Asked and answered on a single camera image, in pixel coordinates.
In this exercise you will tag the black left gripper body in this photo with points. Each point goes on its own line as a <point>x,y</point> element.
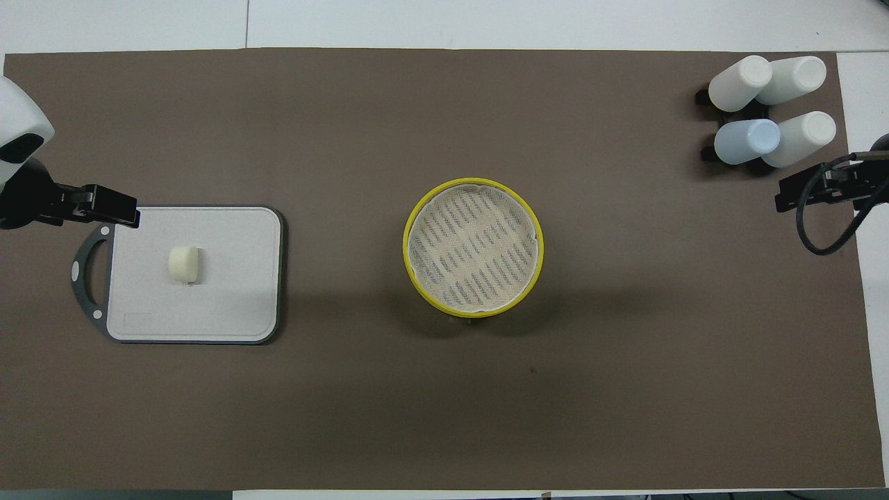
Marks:
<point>21,198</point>

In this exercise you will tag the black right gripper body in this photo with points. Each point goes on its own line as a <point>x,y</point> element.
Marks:
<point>881,173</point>

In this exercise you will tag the pale steamed bun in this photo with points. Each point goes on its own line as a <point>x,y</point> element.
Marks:
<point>184,264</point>

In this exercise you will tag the yellow bamboo steamer tier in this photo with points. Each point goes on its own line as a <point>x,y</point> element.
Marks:
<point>407,229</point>
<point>464,319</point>

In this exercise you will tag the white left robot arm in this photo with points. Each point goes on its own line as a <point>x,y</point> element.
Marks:
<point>17,111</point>

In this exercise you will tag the white mesh steamer liner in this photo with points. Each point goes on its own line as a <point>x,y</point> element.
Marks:
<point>472,243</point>

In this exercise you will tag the white plastic cup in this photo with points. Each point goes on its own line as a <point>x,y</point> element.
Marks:
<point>737,85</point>
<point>802,137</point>
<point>795,78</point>

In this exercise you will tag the light blue plastic cup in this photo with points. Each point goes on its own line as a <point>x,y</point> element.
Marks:
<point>746,142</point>

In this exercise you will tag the black cup rack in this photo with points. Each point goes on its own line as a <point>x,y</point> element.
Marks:
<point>703,97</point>

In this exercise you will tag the white cutting board grey rim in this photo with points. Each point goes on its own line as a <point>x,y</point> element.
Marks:
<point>222,292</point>

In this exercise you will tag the brown table mat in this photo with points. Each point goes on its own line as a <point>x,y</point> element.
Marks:
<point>444,403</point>

